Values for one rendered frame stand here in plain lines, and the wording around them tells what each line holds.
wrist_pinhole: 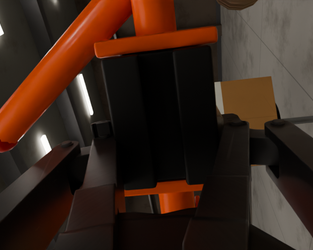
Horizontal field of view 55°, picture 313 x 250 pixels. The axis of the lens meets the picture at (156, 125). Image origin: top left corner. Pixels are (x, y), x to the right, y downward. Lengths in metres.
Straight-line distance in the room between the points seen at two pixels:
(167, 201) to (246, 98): 2.00
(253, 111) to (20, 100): 2.01
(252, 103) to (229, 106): 0.16
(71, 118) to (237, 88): 5.23
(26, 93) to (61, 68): 0.03
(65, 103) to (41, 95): 6.61
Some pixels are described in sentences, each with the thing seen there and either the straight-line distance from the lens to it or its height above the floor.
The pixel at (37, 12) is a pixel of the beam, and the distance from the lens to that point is 6.25.
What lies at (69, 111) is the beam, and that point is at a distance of 6.88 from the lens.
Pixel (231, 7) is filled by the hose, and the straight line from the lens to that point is 0.24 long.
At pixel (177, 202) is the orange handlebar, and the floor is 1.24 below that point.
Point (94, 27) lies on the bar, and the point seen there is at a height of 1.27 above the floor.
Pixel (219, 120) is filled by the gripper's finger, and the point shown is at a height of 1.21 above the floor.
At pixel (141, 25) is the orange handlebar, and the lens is 0.16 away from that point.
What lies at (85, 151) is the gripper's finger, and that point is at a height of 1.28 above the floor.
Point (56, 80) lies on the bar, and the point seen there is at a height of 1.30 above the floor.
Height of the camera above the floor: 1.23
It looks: 6 degrees up
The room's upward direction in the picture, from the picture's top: 96 degrees counter-clockwise
